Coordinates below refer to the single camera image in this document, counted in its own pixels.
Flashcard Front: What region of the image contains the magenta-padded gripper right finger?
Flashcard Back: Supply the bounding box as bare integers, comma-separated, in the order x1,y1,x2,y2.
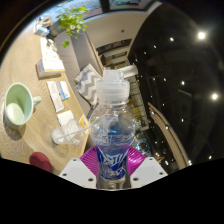
125,146,169,190

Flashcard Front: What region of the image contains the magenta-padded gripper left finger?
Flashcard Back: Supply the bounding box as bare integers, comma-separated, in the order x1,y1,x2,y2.
58,146,100,190

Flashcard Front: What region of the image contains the clear blue-labelled water bottle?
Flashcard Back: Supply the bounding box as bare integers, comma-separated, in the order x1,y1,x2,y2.
89,68,137,190

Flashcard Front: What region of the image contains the flat round red coaster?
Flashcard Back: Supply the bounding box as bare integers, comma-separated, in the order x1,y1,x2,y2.
29,151,53,174

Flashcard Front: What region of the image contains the clear plastic cup with straw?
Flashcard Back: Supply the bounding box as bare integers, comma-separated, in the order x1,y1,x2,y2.
50,118,90,146

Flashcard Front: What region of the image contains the small yellow card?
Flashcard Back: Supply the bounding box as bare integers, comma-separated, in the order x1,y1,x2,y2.
78,114,90,134

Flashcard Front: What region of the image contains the white paper napkin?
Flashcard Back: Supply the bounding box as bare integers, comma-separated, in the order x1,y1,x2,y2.
56,110,76,127

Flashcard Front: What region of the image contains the white printed leaflet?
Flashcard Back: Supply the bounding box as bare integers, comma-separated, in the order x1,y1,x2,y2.
46,80,65,113

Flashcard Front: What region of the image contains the small blue white packet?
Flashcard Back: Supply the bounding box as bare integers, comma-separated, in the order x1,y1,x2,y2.
57,80,72,101

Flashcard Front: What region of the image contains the pale green mug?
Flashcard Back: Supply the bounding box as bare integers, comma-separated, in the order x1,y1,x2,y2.
3,82,43,130

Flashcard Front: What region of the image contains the grey white chevron cushion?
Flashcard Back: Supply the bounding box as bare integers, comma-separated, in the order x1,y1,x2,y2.
73,63,104,107

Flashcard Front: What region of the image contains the white round column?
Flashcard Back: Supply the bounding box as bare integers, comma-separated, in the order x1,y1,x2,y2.
121,64,139,79

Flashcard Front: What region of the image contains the white tissue box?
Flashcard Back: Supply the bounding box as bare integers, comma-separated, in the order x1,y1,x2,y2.
35,59,66,80

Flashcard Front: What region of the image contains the grey curved sofa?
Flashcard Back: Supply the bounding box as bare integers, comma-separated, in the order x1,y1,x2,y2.
54,31,104,118

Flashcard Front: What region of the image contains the blue white small box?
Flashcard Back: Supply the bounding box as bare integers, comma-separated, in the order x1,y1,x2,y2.
33,24,51,37

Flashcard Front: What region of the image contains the group of ceiling lights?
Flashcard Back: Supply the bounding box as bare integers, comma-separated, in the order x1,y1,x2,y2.
139,29,221,161

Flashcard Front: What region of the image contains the green potted plant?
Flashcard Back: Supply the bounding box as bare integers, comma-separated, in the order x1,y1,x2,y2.
55,5,90,49

